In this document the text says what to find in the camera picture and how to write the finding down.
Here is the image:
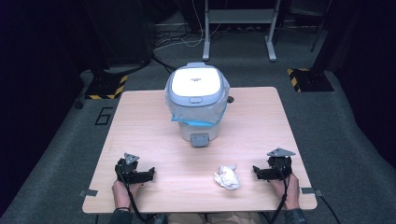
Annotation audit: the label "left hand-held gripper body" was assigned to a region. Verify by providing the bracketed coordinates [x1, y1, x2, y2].
[114, 152, 145, 185]

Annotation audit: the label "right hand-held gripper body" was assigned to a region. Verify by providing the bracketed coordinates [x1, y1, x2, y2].
[266, 147, 296, 182]

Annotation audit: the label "person's left hand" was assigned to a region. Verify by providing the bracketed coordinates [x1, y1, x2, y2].
[111, 179, 142, 211]

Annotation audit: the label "person's right hand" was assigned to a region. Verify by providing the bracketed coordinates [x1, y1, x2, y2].
[269, 172, 301, 211]

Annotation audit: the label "crumpled white paper tissue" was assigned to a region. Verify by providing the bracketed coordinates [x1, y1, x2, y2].
[213, 164, 241, 190]

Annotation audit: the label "grey tape piece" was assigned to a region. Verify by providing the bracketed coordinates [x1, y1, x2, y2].
[78, 189, 99, 198]
[300, 187, 324, 197]

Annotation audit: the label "person's legs beige trousers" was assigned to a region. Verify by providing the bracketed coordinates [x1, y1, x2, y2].
[167, 212, 262, 224]

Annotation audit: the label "translucent trash bag blue band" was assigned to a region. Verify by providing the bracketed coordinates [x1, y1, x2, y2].
[164, 77, 232, 128]

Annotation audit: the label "white pedal trash can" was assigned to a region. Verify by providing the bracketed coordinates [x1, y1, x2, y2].
[164, 62, 231, 148]

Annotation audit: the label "black stand pole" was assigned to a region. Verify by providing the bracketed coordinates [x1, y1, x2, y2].
[311, 0, 345, 73]

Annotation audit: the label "dark cabinet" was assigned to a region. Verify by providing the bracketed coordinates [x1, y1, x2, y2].
[81, 0, 157, 68]

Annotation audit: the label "black cable under table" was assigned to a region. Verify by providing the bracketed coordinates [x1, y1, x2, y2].
[319, 195, 343, 224]

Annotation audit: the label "black base plate hazard tape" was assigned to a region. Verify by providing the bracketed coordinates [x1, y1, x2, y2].
[84, 73, 129, 101]
[286, 67, 335, 93]

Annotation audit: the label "bundle of floor cables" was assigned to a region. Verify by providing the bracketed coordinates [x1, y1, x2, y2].
[153, 0, 225, 52]

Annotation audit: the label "white metal desk frame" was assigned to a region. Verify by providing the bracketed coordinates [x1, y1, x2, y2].
[202, 0, 282, 63]

